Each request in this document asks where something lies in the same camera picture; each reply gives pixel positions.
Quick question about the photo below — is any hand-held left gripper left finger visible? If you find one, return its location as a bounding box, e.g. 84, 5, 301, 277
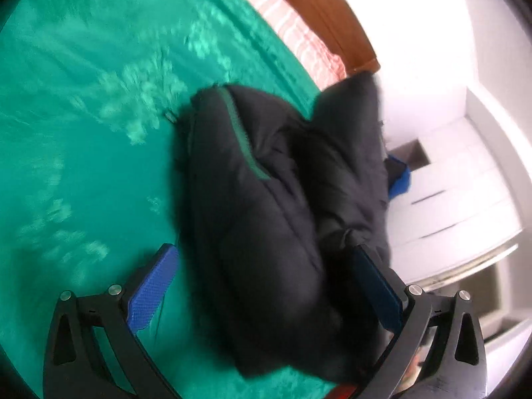
42, 242, 184, 399

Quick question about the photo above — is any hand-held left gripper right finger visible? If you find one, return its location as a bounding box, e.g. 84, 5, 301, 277
352, 243, 489, 399

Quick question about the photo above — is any black puffer jacket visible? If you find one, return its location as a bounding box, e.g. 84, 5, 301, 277
175, 70, 395, 385

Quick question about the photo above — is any black and blue backpack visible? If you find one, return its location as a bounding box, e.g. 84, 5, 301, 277
386, 156, 412, 200

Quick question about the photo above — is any red fleece cloth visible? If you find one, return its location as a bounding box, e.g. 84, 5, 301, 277
332, 384, 362, 399

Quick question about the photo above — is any white nightstand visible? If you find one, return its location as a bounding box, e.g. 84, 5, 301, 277
382, 87, 522, 292

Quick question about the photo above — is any green bed blanket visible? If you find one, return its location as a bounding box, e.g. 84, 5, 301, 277
0, 0, 337, 399

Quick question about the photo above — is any wooden bed headboard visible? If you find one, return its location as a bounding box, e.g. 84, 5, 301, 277
253, 0, 381, 73

